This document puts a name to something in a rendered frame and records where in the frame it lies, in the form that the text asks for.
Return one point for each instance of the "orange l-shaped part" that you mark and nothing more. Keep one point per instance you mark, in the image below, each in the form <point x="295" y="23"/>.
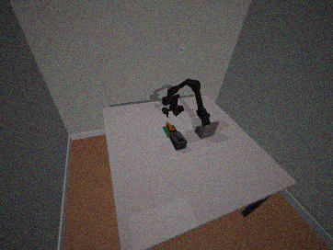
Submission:
<point x="170" y="128"/>

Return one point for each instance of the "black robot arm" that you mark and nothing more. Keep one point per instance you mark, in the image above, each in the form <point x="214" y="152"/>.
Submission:
<point x="196" y="87"/>

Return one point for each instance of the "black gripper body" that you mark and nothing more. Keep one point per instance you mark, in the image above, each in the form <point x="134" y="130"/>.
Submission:
<point x="165" y="110"/>

